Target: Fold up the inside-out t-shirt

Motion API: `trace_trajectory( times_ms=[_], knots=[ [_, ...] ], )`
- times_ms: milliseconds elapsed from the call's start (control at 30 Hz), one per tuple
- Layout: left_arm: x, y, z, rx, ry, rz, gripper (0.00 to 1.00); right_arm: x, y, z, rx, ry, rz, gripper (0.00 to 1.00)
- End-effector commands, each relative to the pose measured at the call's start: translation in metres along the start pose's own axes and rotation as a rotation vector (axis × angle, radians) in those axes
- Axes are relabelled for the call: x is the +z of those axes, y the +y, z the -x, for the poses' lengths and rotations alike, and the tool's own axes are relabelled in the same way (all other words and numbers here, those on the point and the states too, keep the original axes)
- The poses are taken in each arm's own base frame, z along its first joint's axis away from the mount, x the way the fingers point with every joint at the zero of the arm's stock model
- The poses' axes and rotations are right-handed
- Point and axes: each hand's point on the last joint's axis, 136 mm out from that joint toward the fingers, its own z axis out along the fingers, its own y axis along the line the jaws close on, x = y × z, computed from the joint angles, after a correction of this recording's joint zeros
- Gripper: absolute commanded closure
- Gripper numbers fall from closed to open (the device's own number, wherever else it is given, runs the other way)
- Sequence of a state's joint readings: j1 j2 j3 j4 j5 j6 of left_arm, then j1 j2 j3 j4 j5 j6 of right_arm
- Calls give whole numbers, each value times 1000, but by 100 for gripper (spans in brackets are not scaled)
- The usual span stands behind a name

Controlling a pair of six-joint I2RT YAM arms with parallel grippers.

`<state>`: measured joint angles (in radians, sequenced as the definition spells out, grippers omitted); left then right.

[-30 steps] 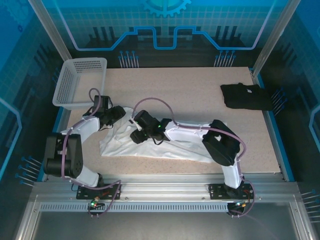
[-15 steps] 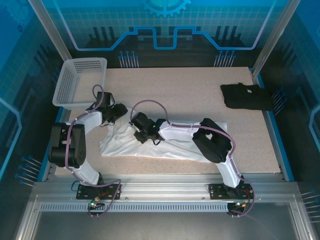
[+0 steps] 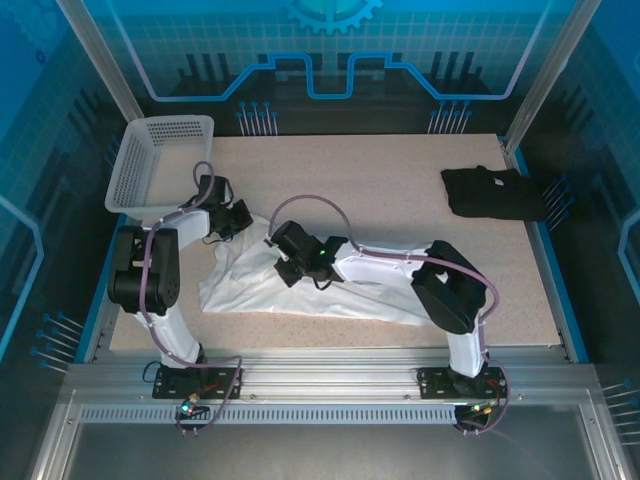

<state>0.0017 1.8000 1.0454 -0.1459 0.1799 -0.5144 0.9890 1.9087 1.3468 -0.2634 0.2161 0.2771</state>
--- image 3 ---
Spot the aluminium frame post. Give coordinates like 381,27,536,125
54,0,147,122
501,0,602,154

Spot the slotted grey cable duct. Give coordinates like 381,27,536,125
79,403,462,427

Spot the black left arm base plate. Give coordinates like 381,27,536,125
152,364,246,402

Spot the black folded t-shirt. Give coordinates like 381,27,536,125
439,164,549,222

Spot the white perforated plastic basket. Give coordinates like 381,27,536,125
103,114,216,222

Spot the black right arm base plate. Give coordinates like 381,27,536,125
417,364,516,402

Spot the white t-shirt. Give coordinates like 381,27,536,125
198,212,437,327

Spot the small LED circuit board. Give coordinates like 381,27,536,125
178,397,211,420
467,398,502,417

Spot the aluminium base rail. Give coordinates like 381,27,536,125
67,347,594,402

